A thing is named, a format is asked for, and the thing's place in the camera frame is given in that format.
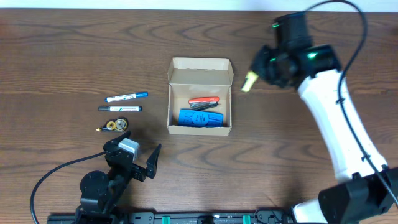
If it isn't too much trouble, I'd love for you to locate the blue whiteboard marker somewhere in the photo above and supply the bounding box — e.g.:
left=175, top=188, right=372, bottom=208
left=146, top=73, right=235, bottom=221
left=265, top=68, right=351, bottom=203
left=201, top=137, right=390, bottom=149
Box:
left=104, top=91, right=149, bottom=103

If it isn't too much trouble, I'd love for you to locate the blue plastic block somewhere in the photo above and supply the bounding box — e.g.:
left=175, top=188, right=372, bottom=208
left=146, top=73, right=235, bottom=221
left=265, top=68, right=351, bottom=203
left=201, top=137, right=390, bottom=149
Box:
left=178, top=109, right=223, bottom=128

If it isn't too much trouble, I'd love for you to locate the black whiteboard marker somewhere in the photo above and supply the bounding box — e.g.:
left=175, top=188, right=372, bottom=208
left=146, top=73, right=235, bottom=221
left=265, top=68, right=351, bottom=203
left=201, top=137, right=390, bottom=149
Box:
left=98, top=106, right=142, bottom=112

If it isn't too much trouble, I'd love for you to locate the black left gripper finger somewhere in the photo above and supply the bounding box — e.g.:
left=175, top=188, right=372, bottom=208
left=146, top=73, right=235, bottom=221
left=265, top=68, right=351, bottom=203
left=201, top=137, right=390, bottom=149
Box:
left=146, top=144, right=162, bottom=179
left=103, top=131, right=131, bottom=151

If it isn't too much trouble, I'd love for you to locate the yellow highlighter pen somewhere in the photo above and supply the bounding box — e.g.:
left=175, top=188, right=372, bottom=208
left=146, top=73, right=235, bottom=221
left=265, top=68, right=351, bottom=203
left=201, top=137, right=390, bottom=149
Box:
left=241, top=71, right=259, bottom=93

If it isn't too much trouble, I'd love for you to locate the correction tape dispenser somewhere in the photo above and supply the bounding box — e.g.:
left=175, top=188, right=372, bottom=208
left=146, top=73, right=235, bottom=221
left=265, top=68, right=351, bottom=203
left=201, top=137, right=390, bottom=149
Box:
left=96, top=117, right=129, bottom=133

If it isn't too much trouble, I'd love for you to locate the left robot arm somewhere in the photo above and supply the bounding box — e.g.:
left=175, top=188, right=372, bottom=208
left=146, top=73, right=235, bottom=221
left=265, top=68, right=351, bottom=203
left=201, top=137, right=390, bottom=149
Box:
left=75, top=131, right=162, bottom=223

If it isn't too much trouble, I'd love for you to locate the cardboard box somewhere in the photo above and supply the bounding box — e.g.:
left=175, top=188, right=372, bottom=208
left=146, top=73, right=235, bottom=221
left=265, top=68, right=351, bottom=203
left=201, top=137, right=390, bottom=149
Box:
left=167, top=57, right=234, bottom=136

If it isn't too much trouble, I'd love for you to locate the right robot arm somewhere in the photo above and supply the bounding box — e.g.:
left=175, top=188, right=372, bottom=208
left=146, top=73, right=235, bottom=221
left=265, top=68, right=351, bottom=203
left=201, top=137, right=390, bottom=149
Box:
left=250, top=12, right=397, bottom=223

